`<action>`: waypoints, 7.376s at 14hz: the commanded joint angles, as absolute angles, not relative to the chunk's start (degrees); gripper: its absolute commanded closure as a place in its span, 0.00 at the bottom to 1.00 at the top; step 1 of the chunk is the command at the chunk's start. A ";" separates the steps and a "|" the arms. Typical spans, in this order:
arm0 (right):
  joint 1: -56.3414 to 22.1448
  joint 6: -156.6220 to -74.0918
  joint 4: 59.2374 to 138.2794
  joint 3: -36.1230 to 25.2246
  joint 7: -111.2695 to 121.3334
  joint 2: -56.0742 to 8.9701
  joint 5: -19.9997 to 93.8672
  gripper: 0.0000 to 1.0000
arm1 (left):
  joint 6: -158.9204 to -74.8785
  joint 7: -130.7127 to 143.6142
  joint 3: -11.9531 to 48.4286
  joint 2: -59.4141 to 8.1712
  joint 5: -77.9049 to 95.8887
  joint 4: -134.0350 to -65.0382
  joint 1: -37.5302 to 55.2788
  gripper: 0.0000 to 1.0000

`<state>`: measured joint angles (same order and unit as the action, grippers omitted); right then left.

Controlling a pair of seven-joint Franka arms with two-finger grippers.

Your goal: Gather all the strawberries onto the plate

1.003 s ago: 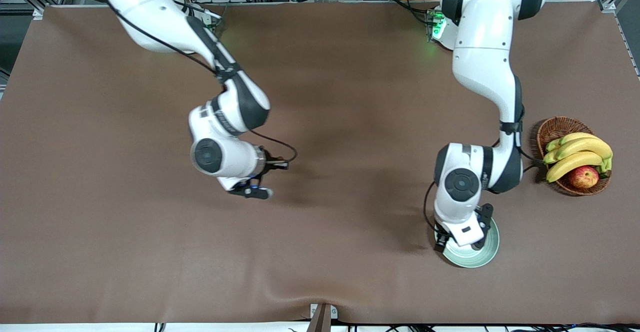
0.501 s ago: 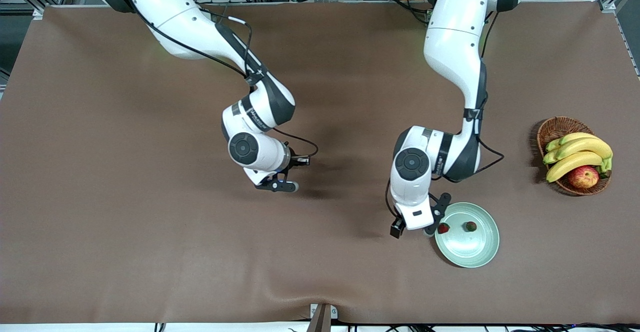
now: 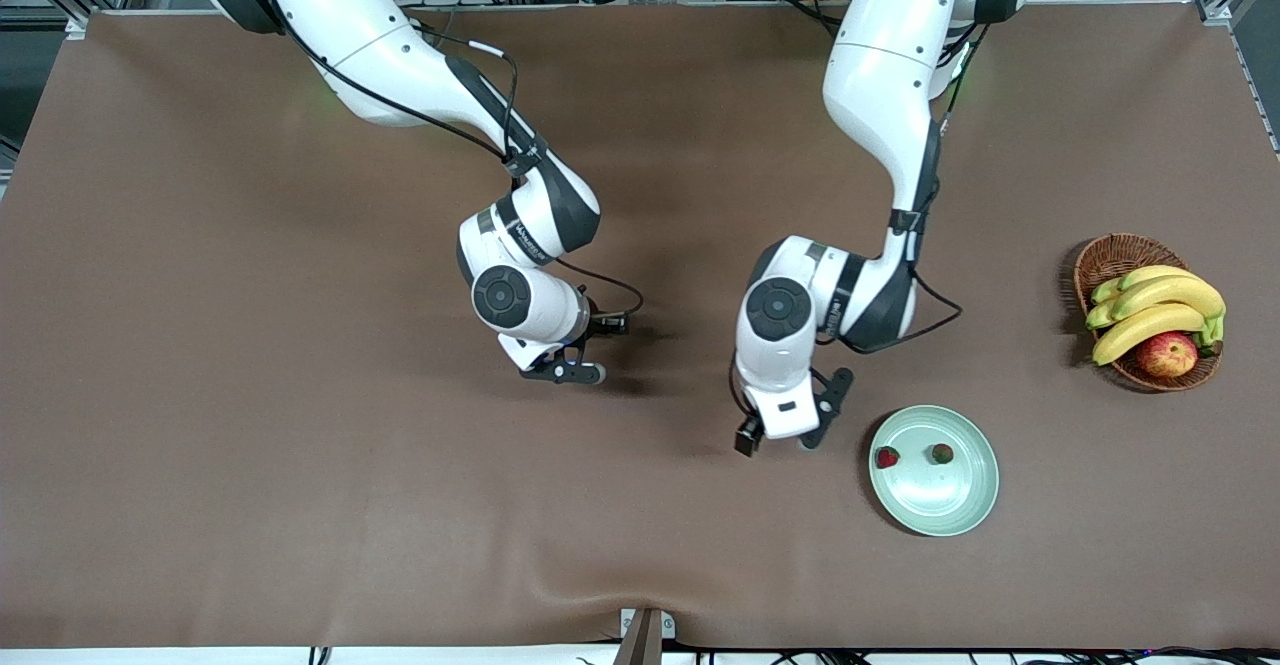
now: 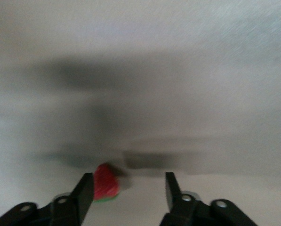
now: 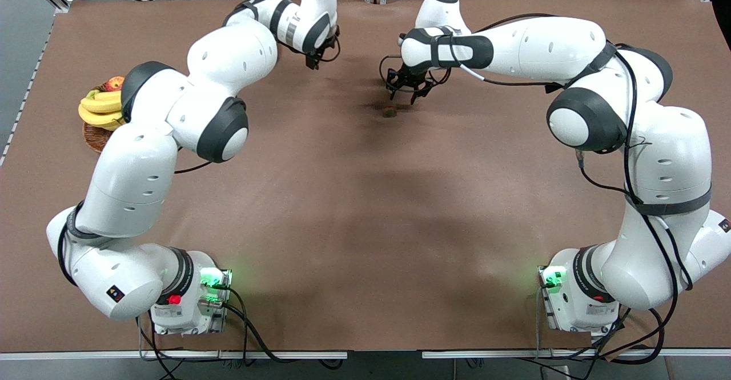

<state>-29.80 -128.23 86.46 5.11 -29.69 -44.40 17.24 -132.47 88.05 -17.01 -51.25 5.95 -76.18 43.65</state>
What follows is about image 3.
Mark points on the red apple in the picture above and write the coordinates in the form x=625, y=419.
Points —
x=1167, y=355

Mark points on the pale green round plate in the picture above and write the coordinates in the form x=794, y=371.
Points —
x=940, y=500

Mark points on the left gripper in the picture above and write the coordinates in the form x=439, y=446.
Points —
x=747, y=437

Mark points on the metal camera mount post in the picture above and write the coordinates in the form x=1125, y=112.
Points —
x=640, y=645

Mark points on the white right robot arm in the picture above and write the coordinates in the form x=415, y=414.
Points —
x=350, y=25

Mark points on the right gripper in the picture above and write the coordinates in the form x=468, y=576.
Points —
x=603, y=325

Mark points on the brown wicker basket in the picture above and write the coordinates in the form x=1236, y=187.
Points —
x=1120, y=260

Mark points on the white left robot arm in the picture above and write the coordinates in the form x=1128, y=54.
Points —
x=890, y=75

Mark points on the yellow banana bunch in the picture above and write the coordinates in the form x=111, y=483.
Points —
x=1170, y=293

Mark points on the brown table mat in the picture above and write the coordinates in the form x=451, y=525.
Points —
x=250, y=345

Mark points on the red strawberry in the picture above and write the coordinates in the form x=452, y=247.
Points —
x=887, y=457
x=941, y=453

